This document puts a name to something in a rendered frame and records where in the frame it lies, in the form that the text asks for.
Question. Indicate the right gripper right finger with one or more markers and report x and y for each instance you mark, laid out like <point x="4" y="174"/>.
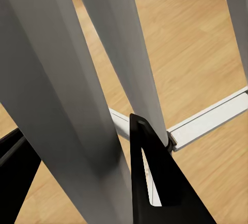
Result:
<point x="180" y="203"/>

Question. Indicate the camera tripod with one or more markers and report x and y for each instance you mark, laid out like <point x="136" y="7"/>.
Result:
<point x="50" y="88"/>

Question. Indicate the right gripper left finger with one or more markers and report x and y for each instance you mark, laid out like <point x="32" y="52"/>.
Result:
<point x="18" y="165"/>

